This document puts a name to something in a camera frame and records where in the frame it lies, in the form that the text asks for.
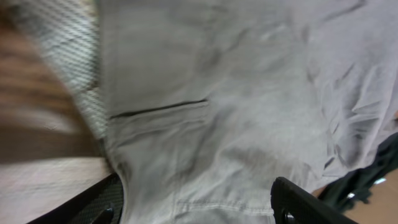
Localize black garment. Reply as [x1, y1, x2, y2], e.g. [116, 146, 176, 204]
[318, 133, 397, 213]

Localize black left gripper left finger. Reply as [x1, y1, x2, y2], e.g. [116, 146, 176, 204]
[29, 174, 124, 224]

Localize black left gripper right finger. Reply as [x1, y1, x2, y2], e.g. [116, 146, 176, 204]
[271, 177, 356, 224]

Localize grey shorts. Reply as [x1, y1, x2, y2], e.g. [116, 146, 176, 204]
[7, 0, 397, 223]

